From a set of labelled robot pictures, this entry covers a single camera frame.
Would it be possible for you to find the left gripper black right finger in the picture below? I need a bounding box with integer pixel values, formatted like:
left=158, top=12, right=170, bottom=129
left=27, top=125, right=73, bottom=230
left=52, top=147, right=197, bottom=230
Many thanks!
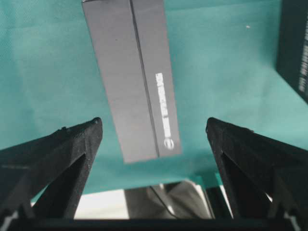
left=206, top=117, right=308, bottom=220

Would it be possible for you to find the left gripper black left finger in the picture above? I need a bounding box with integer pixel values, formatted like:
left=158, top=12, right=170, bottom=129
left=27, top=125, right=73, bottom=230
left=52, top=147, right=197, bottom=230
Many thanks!
left=0, top=117, right=103, bottom=218

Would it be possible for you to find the black camera box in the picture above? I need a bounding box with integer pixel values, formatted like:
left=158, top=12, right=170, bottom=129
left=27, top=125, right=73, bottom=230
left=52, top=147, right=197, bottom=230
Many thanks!
left=276, top=0, right=308, bottom=102
left=82, top=0, right=182, bottom=163

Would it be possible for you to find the green table cloth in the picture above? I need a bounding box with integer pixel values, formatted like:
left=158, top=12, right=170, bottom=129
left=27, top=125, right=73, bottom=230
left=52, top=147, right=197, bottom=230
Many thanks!
left=0, top=0, right=308, bottom=193

